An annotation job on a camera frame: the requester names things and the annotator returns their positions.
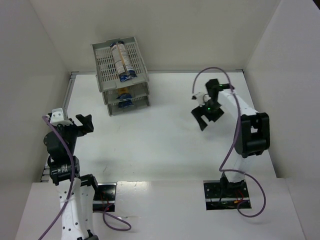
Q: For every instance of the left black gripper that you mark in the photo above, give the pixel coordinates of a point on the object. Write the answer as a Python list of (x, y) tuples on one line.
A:
[(80, 126)]

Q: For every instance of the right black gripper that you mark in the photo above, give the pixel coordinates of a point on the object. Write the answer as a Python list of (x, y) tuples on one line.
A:
[(210, 115)]

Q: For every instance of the blue spaghetti bag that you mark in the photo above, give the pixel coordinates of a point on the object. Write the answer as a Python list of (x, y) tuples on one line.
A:
[(125, 104), (123, 94)]

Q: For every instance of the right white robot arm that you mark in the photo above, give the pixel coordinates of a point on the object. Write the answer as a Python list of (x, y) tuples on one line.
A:
[(252, 131)]

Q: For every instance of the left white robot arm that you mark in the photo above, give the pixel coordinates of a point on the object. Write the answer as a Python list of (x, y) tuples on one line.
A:
[(75, 192)]

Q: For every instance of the grey three-tier tray shelf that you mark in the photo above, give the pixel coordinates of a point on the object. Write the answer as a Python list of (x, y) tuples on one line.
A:
[(108, 80)]

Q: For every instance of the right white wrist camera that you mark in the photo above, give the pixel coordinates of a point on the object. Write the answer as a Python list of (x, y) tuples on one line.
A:
[(199, 97)]

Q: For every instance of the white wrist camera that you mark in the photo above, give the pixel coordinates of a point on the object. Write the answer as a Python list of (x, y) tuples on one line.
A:
[(199, 97), (59, 116)]

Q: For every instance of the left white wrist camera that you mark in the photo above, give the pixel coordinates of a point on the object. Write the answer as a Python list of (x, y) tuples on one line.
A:
[(59, 116)]

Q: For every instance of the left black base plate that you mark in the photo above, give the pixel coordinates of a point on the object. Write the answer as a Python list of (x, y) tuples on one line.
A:
[(105, 197)]

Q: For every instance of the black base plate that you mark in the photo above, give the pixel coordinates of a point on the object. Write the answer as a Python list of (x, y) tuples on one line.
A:
[(105, 197), (227, 199)]

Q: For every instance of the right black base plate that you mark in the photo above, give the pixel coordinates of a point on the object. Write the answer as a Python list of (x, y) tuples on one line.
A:
[(227, 199)]

